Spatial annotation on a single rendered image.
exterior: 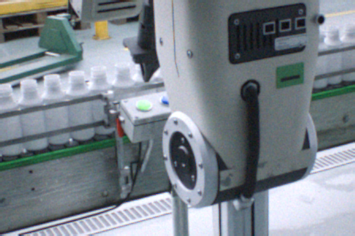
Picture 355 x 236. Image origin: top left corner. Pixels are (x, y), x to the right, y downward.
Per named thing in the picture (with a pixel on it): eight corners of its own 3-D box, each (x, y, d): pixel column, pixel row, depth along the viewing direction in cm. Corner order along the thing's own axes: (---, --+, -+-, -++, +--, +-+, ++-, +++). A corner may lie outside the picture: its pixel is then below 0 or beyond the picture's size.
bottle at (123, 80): (112, 131, 181) (106, 67, 176) (119, 123, 187) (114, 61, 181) (135, 132, 180) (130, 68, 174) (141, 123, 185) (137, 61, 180)
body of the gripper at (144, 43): (121, 45, 155) (124, 15, 151) (164, 38, 160) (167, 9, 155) (133, 62, 151) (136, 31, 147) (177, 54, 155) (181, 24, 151)
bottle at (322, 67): (328, 84, 209) (330, 28, 204) (326, 90, 204) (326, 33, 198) (307, 82, 211) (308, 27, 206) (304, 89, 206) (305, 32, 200)
